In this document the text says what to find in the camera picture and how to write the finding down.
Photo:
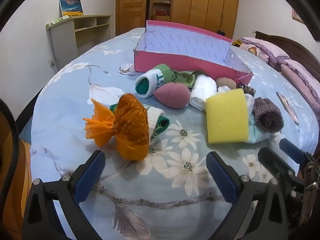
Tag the small black bag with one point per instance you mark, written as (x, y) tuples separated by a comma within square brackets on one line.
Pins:
[(221, 33)]

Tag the orange mesh pouf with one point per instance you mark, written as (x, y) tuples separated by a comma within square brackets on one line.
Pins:
[(130, 125)]

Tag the purple pillow with bear print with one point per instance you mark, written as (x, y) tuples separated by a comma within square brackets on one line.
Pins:
[(262, 48)]

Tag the green white sock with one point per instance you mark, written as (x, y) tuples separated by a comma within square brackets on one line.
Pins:
[(155, 115), (155, 80)]

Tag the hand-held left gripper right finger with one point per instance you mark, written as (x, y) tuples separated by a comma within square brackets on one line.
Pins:
[(220, 177)]

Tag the green satin cloth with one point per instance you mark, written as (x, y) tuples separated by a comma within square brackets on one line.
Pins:
[(186, 78)]

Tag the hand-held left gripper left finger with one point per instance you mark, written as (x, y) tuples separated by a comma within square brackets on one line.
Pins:
[(91, 175)]

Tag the brown makeup sponge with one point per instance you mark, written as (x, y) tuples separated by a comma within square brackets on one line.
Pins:
[(225, 83)]

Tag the green white packet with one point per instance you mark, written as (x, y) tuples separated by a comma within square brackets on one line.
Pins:
[(60, 20)]

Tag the pink makeup sponge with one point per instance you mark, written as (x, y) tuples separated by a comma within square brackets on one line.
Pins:
[(172, 96)]

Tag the wooden nightstand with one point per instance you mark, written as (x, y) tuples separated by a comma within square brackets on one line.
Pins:
[(22, 180)]

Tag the white towel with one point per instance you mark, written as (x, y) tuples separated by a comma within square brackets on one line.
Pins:
[(203, 90)]

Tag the red box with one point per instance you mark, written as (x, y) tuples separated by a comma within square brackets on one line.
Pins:
[(162, 12)]

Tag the sunflower field painting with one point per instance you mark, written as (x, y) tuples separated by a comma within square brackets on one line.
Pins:
[(71, 7)]

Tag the brown knitted sock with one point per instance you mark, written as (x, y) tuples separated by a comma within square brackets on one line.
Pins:
[(267, 116)]

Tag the dark patterned pouch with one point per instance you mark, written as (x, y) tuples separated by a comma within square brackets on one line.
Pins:
[(247, 90)]

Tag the wall socket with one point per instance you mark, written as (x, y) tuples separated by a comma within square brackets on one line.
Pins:
[(52, 63)]

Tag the yellow sponge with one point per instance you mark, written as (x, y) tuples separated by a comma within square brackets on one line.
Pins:
[(226, 117)]

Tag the pink cardboard box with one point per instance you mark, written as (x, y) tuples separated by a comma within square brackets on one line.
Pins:
[(175, 62)]

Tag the wooden wardrobe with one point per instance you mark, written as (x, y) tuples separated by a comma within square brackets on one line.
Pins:
[(200, 5)]

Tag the yellow black cloth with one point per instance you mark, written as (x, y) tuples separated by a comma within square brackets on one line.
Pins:
[(236, 43)]

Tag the blue floral bedsheet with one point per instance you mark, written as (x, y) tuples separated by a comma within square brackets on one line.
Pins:
[(150, 205)]

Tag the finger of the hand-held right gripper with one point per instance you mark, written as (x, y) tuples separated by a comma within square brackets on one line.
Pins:
[(272, 158), (291, 148)]

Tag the wooden door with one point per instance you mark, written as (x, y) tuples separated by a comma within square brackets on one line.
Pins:
[(130, 10)]

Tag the purple ruffled pillow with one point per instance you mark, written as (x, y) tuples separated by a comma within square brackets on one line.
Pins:
[(300, 77)]

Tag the framed wall picture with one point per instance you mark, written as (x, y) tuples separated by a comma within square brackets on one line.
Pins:
[(298, 16)]

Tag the smartphone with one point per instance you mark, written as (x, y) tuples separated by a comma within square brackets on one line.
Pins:
[(287, 107)]

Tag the light blue cloth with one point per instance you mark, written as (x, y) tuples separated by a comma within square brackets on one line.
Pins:
[(257, 136)]

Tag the dark wooden headboard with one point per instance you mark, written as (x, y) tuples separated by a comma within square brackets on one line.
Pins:
[(300, 47)]

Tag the beige desk with shelves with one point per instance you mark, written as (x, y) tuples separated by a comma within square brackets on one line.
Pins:
[(62, 42)]

